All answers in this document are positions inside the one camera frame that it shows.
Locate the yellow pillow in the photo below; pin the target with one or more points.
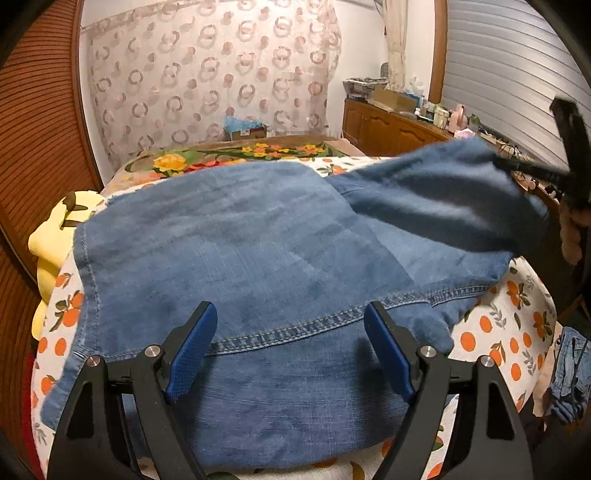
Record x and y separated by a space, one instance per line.
51 230

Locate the circle print sheer curtain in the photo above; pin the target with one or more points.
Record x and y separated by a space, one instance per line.
207 69

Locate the orange print bedsheet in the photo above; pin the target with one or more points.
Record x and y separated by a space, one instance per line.
517 323

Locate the woven basket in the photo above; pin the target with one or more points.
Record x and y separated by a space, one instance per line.
362 86

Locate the floral blanket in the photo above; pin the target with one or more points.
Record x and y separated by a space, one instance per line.
171 161

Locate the blue denim pants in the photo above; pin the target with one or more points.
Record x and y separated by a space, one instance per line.
254 240

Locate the open cardboard box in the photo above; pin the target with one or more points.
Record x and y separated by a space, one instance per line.
392 99

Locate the beige window curtain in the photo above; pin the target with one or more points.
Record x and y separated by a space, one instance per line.
395 46

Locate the pile of denim clothes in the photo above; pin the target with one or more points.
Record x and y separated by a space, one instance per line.
570 374

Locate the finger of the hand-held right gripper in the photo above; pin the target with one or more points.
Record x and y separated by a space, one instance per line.
531 170

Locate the person's right hand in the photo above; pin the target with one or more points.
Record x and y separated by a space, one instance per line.
572 235

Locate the wooden sideboard cabinet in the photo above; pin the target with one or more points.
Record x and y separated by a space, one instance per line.
392 127

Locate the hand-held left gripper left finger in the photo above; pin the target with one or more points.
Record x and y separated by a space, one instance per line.
194 350

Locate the grey window blind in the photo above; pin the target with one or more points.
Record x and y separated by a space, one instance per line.
498 55

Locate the blue plastic bag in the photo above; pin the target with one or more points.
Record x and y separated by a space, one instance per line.
242 122

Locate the pink tissue box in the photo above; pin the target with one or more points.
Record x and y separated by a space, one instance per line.
464 134

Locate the wooden louvered wardrobe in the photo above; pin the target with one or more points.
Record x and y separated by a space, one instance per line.
41 115

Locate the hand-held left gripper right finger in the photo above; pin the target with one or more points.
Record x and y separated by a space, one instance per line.
388 350

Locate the small printed cardboard box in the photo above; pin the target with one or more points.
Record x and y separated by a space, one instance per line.
247 134

